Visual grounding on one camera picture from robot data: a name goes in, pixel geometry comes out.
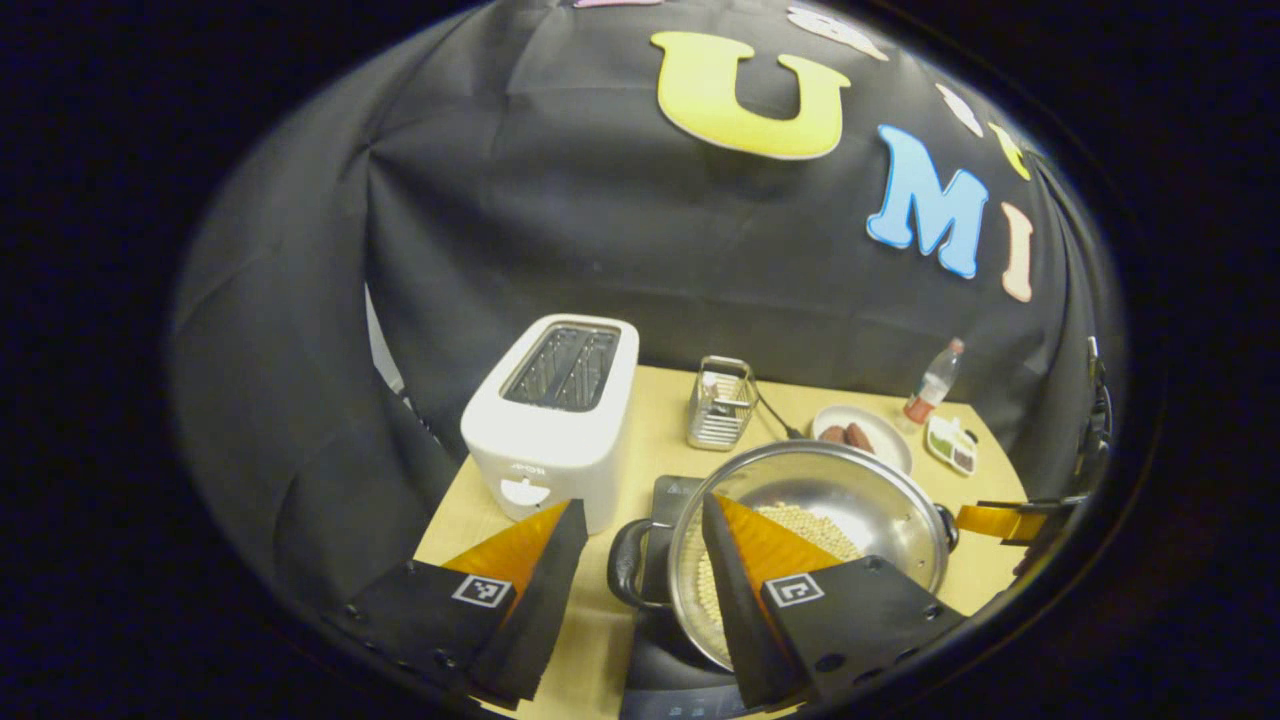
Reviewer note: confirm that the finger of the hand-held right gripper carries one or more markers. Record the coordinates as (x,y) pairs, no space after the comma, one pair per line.
(995,520)

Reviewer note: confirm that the white divided dish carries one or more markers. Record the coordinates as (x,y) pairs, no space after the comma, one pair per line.
(950,445)

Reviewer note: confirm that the white round plate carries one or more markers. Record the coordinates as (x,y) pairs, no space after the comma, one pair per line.
(885,440)

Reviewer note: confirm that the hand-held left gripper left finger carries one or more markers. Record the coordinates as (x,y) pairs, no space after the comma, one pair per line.
(545,600)

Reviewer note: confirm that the brown meat patty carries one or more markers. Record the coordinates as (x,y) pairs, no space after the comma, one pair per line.
(861,437)
(833,435)

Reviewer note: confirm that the pile of soybeans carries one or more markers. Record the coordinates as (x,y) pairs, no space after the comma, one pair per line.
(800,520)

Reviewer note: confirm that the black induction cooktop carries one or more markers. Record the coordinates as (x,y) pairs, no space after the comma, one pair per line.
(665,500)

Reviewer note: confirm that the white toaster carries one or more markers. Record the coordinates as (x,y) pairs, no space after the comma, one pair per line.
(545,440)

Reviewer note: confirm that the clear plastic water bottle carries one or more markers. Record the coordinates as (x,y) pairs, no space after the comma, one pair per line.
(935,385)

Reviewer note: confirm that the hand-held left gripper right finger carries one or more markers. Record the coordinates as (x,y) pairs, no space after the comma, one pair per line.
(735,600)

